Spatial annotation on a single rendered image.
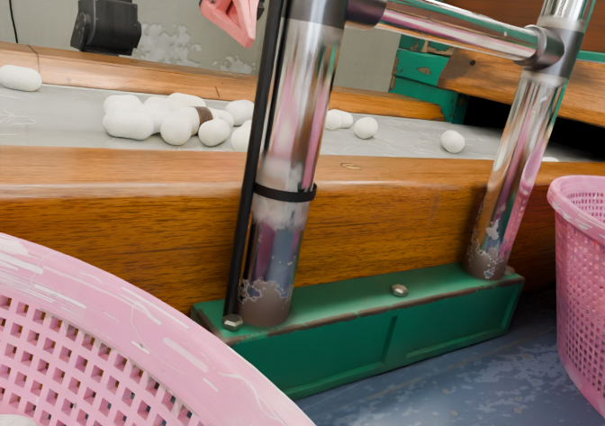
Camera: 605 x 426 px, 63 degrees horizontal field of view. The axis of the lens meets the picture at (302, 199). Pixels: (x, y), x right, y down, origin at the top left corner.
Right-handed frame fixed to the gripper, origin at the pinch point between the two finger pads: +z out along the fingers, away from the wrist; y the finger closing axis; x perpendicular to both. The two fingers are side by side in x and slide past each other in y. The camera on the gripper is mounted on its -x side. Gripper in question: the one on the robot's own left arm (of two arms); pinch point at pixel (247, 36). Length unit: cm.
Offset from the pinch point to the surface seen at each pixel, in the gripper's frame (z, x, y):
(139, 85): -1.6, 10.2, -7.6
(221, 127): 14.2, -3.9, -8.0
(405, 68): -14.4, 13.3, 41.8
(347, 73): -89, 87, 114
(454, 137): 13.4, -3.6, 18.5
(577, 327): 34.1, -14.6, 2.9
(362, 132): 11.0, -0.2, 9.7
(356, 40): -97, 76, 114
